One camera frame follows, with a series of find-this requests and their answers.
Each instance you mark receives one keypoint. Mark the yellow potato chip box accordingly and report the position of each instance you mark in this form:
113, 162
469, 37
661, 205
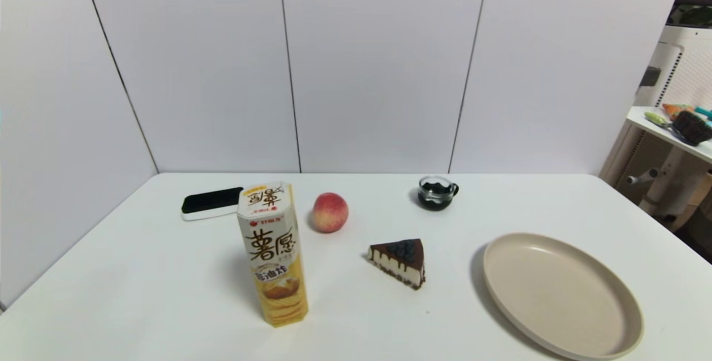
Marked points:
272, 250

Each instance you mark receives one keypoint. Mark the beige round plate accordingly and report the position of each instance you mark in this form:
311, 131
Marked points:
559, 294

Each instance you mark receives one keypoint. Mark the pink peach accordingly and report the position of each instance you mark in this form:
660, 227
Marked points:
330, 213

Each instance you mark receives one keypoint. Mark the glass cup with dark liquid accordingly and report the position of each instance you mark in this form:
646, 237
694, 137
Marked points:
435, 195

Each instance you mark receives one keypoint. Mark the chocolate blueberry cake slice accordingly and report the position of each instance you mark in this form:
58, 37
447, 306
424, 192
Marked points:
401, 263

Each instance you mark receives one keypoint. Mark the black and white eraser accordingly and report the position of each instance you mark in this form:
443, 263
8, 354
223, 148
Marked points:
212, 201

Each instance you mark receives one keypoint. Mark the white side table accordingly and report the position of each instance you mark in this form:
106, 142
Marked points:
639, 117

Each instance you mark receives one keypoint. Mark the green small tool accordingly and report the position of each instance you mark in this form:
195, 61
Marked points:
658, 119

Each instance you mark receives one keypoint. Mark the grey box on pegboard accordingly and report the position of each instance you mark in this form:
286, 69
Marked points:
649, 76

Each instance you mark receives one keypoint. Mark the orange small item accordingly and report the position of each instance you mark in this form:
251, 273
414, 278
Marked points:
676, 109

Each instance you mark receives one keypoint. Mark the black ridged basket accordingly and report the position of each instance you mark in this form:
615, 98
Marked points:
692, 127

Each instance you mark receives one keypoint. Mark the white pegboard panel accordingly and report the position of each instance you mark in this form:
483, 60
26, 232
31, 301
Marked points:
690, 66

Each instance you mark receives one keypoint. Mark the teal small item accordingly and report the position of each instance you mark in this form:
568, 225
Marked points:
704, 112

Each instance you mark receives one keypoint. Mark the white table leg post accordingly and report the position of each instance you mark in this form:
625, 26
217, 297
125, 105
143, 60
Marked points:
664, 180

